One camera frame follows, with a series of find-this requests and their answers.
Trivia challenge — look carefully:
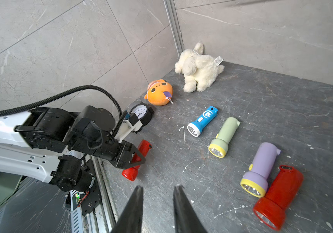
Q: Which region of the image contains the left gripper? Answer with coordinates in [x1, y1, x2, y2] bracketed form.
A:
[76, 130, 146, 169]

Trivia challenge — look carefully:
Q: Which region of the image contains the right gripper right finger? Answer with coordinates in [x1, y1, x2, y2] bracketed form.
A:
[173, 184, 207, 233]

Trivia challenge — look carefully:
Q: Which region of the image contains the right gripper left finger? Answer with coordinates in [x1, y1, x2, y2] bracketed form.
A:
[111, 185, 144, 233]

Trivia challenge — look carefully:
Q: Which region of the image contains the red flashlight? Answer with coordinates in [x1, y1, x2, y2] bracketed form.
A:
[122, 140, 152, 182]
[253, 165, 303, 231]

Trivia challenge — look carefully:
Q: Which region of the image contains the blue flashlight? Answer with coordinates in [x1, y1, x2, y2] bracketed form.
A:
[187, 106, 219, 137]

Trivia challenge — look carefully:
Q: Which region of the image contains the purple flashlight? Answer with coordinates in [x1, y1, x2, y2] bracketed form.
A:
[240, 142, 281, 198]

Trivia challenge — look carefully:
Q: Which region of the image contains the green flashlight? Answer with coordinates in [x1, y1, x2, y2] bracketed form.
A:
[208, 117, 240, 158]

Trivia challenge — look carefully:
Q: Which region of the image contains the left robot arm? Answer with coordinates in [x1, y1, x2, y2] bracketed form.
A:
[0, 85, 150, 192]

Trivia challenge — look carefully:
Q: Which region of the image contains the black alarm clock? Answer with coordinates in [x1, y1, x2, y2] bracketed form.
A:
[130, 102, 155, 126]

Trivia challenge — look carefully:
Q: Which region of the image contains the orange plush toy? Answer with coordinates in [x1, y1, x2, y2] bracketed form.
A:
[144, 79, 173, 106]

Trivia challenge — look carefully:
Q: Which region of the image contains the white plush dog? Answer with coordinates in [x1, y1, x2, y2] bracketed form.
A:
[175, 42, 225, 93]

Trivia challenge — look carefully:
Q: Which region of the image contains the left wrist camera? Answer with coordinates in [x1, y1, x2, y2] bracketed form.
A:
[114, 114, 143, 143]

